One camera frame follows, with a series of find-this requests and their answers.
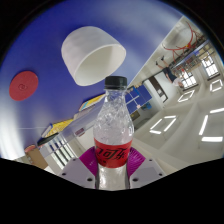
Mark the red table tennis paddle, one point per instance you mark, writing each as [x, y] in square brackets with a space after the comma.
[29, 148]

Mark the ceiling lights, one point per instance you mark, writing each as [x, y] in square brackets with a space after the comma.
[206, 123]

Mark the white cup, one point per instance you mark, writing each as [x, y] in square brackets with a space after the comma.
[86, 55]

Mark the tall dark-framed window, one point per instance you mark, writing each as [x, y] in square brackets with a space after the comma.
[61, 151]

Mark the dark brown door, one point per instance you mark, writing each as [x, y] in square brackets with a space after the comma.
[156, 88]

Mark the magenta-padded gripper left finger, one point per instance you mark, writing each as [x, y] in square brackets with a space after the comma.
[78, 171]

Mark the flat round red coaster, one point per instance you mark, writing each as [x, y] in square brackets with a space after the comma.
[23, 86]

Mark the person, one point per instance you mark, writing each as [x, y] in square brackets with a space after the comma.
[170, 74]

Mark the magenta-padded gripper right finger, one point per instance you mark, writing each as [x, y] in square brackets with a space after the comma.
[146, 171]

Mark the red-legged blue table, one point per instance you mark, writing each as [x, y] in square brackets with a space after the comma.
[183, 40]

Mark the blue partition screen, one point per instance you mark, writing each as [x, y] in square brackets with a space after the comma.
[140, 98]

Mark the clear red-labelled drink bottle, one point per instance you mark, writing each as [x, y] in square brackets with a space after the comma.
[113, 136]

